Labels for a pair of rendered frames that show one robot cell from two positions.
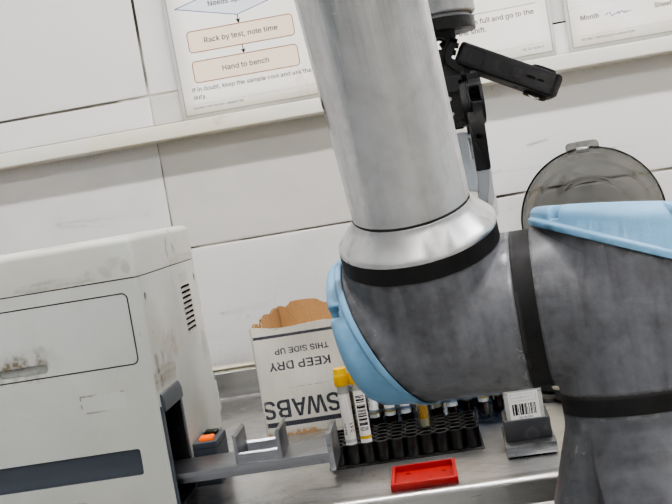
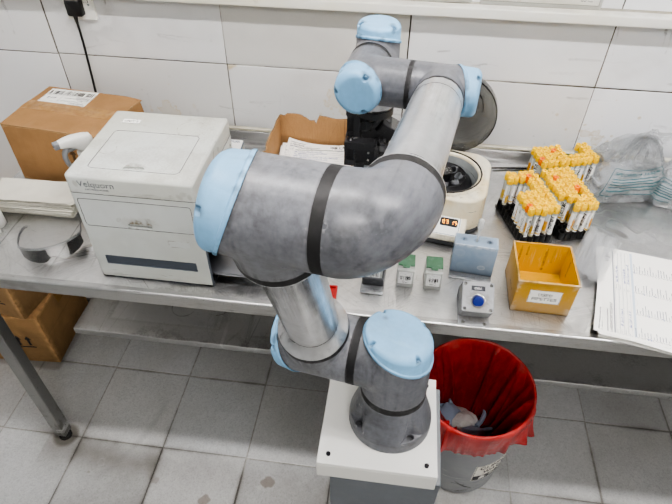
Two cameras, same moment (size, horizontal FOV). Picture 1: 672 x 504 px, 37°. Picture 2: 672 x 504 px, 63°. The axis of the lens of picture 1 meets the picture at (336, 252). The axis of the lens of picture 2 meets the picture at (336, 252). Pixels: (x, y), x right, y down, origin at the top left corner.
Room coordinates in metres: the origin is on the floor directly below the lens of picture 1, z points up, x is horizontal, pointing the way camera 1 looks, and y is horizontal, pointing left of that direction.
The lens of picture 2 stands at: (0.16, -0.12, 1.84)
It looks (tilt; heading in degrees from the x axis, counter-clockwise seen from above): 43 degrees down; 2
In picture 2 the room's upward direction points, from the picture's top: 1 degrees clockwise
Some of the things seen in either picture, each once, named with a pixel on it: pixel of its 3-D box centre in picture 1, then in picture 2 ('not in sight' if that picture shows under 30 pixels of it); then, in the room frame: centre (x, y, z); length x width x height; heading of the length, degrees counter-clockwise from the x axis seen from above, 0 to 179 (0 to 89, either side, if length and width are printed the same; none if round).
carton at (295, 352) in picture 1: (351, 352); (312, 163); (1.47, 0.00, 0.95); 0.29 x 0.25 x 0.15; 175
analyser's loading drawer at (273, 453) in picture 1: (242, 451); (243, 263); (1.09, 0.14, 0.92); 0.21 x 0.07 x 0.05; 85
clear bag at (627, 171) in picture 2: not in sight; (625, 159); (1.52, -0.88, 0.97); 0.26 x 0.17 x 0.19; 99
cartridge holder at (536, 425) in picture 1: (527, 429); (373, 275); (1.10, -0.17, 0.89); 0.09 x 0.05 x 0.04; 173
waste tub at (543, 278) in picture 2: not in sight; (540, 278); (1.08, -0.56, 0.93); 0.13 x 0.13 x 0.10; 84
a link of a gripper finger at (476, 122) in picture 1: (475, 130); not in sight; (1.07, -0.17, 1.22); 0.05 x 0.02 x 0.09; 174
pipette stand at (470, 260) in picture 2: not in sight; (473, 256); (1.14, -0.41, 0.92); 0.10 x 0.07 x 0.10; 80
